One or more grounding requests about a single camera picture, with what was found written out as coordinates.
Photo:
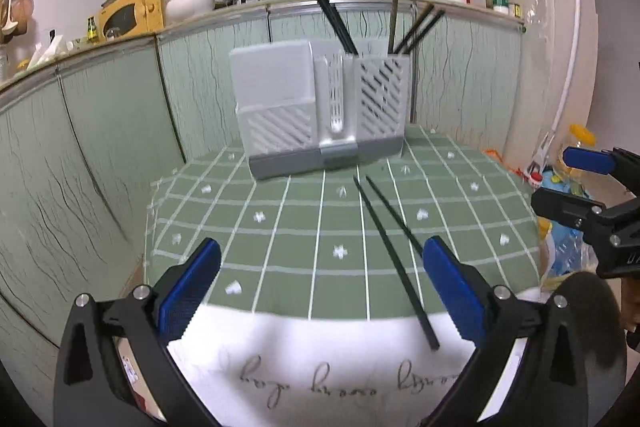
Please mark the light wooden chopstick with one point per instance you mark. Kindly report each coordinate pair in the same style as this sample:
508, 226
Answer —
393, 23

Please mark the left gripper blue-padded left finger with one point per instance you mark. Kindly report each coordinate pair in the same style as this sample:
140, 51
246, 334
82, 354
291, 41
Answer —
91, 385

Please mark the person's right hand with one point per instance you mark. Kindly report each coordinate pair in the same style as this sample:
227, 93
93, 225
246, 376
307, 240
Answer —
631, 310

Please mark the blue plastic toy container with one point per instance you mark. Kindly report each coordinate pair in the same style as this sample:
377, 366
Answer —
567, 250

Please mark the yellow-lid plastic jar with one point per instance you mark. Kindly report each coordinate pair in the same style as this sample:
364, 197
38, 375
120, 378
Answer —
577, 136

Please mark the white plastic utensil holder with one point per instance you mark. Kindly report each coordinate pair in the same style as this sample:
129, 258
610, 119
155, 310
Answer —
307, 105

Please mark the red-cap sauce bottle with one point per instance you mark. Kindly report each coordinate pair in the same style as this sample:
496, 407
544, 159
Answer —
534, 179

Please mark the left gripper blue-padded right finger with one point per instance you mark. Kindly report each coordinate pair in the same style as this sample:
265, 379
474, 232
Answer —
550, 385

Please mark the green checked tablecloth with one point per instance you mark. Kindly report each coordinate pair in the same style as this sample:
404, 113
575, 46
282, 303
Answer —
306, 323

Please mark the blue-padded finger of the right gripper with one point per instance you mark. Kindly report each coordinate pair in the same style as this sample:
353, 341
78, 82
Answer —
622, 165
572, 211

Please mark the yellow microwave oven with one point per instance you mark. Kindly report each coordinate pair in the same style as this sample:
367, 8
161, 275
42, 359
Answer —
131, 18

